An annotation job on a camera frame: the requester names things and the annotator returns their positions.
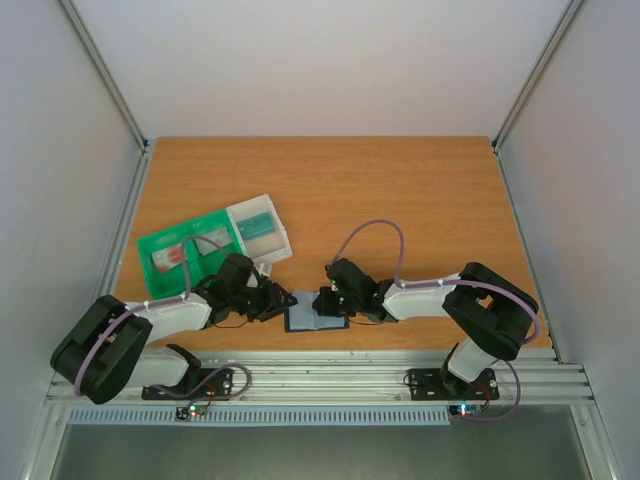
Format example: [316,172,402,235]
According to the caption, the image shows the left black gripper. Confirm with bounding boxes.
[231,281,298,322]

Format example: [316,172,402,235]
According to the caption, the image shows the dark blue card holder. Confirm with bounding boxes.
[284,291,350,333]

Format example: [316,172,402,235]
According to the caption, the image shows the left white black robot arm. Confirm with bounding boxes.
[50,253,297,405]

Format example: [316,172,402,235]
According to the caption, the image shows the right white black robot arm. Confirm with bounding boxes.
[312,259,540,399]

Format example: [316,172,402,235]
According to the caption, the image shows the teal card in white tray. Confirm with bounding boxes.
[237,212,276,240]

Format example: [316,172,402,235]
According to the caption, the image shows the grey card in tray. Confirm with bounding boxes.
[196,227,233,255]

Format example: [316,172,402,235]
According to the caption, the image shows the red white card in tray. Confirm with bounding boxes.
[151,244,184,273]

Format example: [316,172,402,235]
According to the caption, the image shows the white plastic tray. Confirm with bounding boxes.
[226,194,293,264]

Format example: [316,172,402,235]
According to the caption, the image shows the green plastic tray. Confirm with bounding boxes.
[137,210,244,299]

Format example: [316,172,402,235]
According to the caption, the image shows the left small circuit board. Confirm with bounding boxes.
[175,405,208,421]

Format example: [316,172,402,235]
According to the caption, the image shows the small circuit board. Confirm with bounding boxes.
[449,403,485,418]
[175,405,208,421]

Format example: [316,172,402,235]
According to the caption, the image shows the right small circuit board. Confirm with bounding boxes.
[449,403,485,418]

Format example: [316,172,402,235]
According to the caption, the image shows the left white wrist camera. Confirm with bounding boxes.
[254,262,273,278]

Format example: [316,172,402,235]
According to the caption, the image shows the aluminium front rail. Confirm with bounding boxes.
[47,349,596,406]

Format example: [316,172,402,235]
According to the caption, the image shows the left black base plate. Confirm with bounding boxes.
[141,368,234,401]

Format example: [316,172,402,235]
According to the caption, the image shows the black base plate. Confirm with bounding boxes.
[402,368,500,401]
[141,368,234,401]

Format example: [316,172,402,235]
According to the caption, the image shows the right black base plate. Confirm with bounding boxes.
[402,368,500,401]

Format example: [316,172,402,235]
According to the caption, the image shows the grey slotted cable duct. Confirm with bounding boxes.
[67,406,450,427]

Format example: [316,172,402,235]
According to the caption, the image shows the right aluminium frame post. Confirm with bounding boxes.
[491,0,587,151]

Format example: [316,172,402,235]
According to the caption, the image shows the aluminium frame post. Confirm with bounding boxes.
[55,0,151,151]
[491,0,587,151]

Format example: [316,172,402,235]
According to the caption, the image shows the left aluminium frame post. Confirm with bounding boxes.
[55,0,151,151]

